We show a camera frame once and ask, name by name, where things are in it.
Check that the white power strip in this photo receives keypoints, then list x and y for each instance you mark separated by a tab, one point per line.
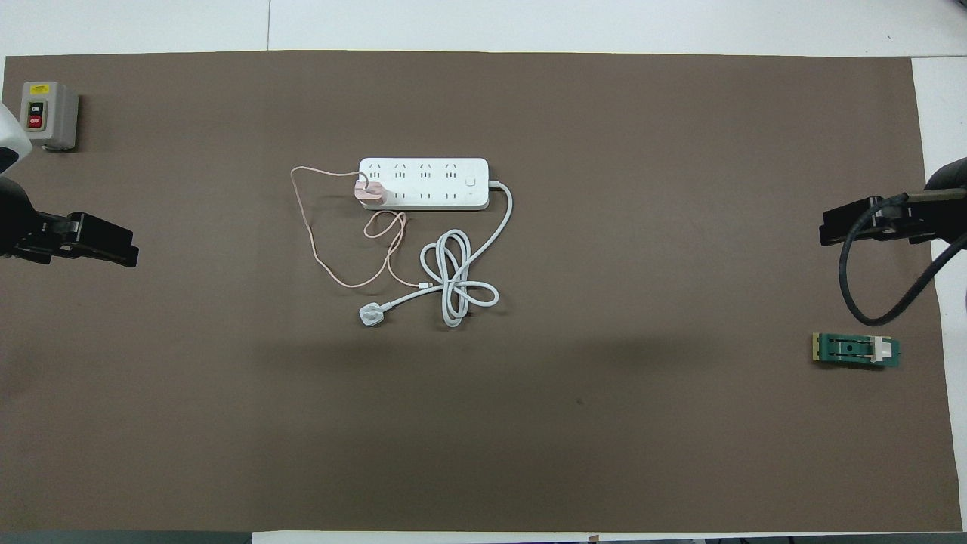
423	183

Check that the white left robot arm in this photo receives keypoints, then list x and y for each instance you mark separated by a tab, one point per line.
11	140

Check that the grey on-off switch box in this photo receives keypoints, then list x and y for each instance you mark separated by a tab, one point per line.
54	113

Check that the brown table mat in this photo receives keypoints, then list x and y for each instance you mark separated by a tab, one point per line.
483	423

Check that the green knife switch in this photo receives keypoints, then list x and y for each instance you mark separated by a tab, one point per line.
850	350

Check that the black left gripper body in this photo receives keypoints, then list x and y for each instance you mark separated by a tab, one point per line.
23	223

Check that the pink charger adapter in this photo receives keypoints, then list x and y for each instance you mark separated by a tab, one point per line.
370	193

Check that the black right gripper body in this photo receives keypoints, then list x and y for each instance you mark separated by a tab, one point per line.
906	219

